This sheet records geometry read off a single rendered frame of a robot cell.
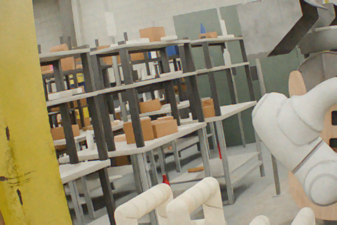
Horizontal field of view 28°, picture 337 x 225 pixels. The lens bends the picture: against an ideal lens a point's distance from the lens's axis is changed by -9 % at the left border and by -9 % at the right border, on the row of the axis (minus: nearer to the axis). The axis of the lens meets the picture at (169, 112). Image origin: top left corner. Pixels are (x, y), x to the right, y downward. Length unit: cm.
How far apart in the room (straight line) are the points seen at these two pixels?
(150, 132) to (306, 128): 435
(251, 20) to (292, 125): 38
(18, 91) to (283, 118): 92
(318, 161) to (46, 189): 98
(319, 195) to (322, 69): 64
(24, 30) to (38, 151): 38
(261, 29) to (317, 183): 48
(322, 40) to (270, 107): 60
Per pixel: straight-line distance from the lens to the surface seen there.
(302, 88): 186
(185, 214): 102
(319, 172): 145
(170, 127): 600
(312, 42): 206
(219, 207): 118
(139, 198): 110
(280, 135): 149
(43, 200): 215
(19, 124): 209
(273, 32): 174
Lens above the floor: 139
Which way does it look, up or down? 3 degrees down
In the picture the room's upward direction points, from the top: 11 degrees counter-clockwise
